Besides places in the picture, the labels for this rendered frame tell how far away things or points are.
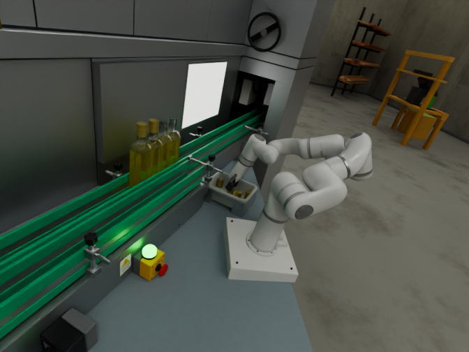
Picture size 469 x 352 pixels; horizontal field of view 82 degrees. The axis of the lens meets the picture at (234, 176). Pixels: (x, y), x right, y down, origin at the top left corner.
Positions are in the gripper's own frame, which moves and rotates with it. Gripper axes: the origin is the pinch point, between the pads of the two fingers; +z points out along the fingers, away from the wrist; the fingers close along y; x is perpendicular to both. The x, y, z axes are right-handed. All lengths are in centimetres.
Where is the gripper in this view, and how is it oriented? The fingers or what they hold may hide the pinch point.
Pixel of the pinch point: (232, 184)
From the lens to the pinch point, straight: 130.8
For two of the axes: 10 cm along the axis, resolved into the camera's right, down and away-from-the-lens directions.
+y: -4.4, 3.6, -8.2
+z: -4.2, 7.3, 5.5
